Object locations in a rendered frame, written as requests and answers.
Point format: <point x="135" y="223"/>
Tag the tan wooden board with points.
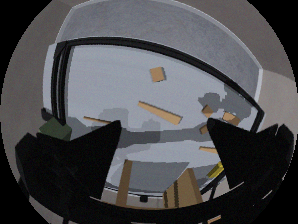
<point x="183" y="192"/>
<point x="122" y="194"/>

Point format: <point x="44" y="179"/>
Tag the yellow block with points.
<point x="216" y="170"/>

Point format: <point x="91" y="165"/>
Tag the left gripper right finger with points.
<point x="238" y="149"/>

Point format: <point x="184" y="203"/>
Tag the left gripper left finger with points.
<point x="88" y="158"/>

